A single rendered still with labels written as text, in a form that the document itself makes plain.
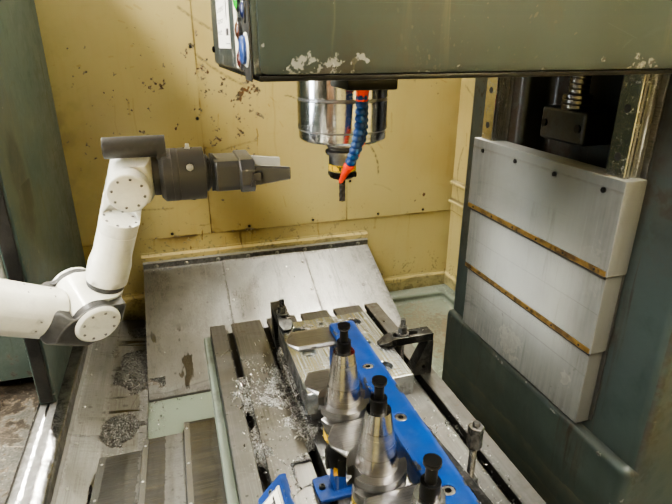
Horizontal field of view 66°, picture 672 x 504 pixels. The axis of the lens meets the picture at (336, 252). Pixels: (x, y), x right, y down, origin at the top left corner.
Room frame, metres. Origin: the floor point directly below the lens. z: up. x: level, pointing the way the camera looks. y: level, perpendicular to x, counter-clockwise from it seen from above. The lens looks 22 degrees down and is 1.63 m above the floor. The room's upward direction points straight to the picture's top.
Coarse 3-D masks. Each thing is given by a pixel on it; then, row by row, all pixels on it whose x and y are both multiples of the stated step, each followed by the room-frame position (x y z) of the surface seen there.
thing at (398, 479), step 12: (348, 456) 0.43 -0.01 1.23; (348, 468) 0.41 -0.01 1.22; (348, 480) 0.41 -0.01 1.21; (360, 480) 0.39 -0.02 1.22; (372, 480) 0.39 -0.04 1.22; (384, 480) 0.39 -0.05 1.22; (396, 480) 0.39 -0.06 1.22; (360, 492) 0.40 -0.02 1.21; (372, 492) 0.39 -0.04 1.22; (384, 492) 0.39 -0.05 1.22
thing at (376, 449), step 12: (372, 420) 0.41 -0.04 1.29; (384, 420) 0.41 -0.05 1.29; (372, 432) 0.41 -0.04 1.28; (384, 432) 0.40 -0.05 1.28; (360, 444) 0.41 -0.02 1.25; (372, 444) 0.40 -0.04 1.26; (384, 444) 0.40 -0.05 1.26; (360, 456) 0.41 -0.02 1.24; (372, 456) 0.40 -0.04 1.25; (384, 456) 0.40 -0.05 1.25; (396, 456) 0.41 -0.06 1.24; (360, 468) 0.41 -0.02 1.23; (372, 468) 0.40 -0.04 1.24; (384, 468) 0.40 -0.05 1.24; (396, 468) 0.41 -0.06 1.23
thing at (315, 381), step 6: (312, 372) 0.59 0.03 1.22; (318, 372) 0.59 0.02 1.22; (324, 372) 0.59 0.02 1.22; (306, 378) 0.58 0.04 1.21; (312, 378) 0.58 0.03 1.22; (318, 378) 0.58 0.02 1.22; (324, 378) 0.58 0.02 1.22; (306, 384) 0.57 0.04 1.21; (312, 384) 0.56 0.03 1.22; (318, 384) 0.56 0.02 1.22; (324, 384) 0.56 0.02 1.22; (360, 384) 0.56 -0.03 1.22; (312, 390) 0.55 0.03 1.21; (318, 390) 0.55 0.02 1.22
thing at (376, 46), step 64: (256, 0) 0.58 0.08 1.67; (320, 0) 0.60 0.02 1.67; (384, 0) 0.62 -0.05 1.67; (448, 0) 0.64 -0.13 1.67; (512, 0) 0.67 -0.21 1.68; (576, 0) 0.69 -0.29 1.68; (640, 0) 0.72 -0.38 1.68; (256, 64) 0.58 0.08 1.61; (320, 64) 0.60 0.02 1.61; (384, 64) 0.62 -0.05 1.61; (448, 64) 0.64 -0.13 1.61; (512, 64) 0.67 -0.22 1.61; (576, 64) 0.70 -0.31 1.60; (640, 64) 0.73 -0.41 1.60
